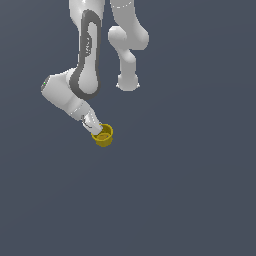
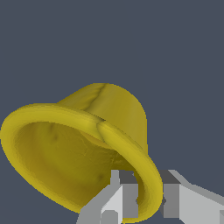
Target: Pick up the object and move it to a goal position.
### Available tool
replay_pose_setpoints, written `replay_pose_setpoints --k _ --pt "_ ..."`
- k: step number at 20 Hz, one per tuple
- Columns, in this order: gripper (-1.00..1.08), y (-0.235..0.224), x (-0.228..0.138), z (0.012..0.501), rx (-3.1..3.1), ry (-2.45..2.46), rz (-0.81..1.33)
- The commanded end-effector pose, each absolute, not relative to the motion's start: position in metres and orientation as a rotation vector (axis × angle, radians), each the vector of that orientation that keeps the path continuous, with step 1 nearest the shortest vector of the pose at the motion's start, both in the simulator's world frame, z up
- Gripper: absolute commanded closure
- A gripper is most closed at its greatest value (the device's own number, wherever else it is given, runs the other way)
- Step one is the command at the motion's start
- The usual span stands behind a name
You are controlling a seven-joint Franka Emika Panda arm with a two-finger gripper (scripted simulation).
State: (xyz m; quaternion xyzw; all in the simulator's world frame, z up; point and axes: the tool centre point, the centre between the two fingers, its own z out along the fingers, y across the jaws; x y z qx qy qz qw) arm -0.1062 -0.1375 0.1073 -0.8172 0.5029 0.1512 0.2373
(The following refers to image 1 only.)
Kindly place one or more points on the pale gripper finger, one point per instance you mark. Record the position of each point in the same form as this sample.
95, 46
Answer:
95, 124
86, 124

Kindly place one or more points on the small yellow cup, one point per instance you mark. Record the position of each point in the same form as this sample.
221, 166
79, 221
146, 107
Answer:
104, 137

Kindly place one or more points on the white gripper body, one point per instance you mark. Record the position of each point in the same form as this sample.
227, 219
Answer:
79, 109

